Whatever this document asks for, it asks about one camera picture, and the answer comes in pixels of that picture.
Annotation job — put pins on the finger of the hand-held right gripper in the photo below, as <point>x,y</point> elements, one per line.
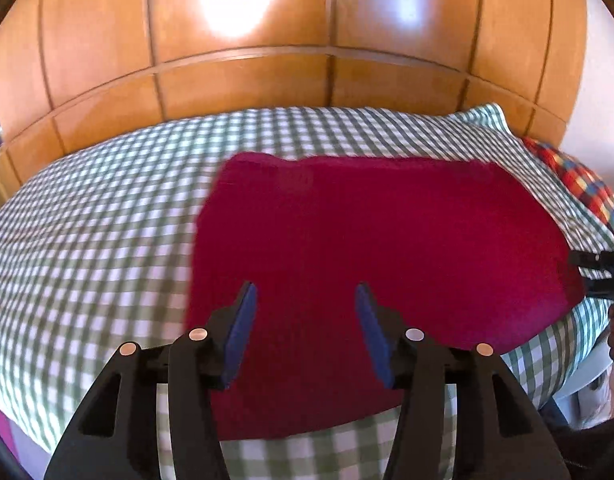
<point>599,290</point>
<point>587,259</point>

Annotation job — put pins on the crimson cloth garment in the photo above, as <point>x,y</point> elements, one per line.
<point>387,230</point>

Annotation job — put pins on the wooden wardrobe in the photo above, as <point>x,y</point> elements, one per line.
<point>312,35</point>

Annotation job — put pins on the multicoloured checked pillow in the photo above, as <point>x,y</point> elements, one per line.
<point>577,180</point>

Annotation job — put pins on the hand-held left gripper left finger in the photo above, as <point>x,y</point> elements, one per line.
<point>242,330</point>

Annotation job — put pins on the person's dark trousers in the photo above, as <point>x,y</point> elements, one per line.
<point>587,450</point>

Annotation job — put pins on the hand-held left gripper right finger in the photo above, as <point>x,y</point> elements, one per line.
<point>374,335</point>

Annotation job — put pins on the white bed frame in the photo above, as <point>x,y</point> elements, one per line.
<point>582,380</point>

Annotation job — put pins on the green checked pillow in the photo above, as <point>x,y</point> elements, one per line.
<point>487,116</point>

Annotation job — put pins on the green checked bed sheet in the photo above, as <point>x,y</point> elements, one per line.
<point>97,240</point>

